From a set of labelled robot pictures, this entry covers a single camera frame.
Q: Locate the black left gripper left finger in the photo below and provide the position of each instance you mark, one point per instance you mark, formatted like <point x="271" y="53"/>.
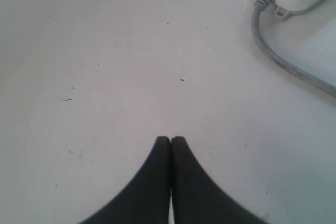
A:
<point x="146" y="198"/>

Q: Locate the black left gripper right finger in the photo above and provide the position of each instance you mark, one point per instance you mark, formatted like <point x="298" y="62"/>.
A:
<point x="196" y="197"/>

